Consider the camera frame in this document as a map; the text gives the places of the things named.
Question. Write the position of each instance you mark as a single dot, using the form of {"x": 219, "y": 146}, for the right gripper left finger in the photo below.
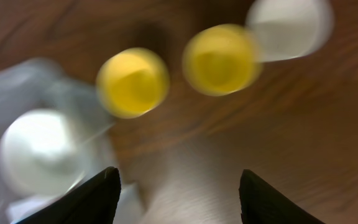
{"x": 93, "y": 202}

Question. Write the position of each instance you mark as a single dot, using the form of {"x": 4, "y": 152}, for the yellow cup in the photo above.
{"x": 132, "y": 83}
{"x": 221, "y": 60}

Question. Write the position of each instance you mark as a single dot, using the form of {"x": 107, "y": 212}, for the white cup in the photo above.
{"x": 287, "y": 29}

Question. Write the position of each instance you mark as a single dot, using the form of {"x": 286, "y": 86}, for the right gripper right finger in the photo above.
{"x": 263, "y": 204}

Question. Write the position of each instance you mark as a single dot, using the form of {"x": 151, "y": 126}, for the clear plastic storage bin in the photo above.
{"x": 42, "y": 84}

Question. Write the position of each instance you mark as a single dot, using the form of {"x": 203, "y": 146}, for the white small bowl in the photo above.
{"x": 38, "y": 155}

